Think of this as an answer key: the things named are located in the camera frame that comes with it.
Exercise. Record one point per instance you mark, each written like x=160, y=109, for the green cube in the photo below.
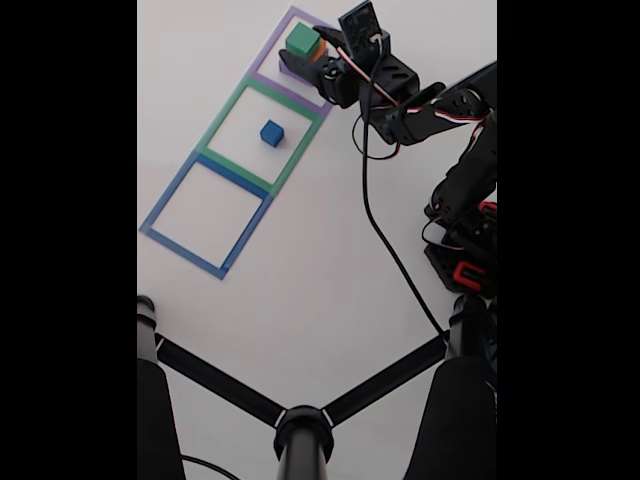
x=301, y=37

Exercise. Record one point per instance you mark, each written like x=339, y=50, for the small blue cube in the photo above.
x=271, y=132

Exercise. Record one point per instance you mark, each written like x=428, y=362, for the orange cube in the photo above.
x=320, y=50

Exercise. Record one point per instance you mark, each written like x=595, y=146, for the large purple cube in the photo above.
x=286, y=70

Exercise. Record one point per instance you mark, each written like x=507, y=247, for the purple tape square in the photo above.
x=267, y=55

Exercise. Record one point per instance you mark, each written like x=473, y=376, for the green tape square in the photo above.
x=220, y=117

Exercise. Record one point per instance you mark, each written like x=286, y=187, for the blue tape square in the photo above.
x=167, y=197

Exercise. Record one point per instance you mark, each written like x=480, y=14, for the red table clamp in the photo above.
x=467, y=275

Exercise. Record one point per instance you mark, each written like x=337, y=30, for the black tripod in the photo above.
x=302, y=440

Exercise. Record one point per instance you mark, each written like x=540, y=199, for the black gripper camera board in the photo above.
x=362, y=25

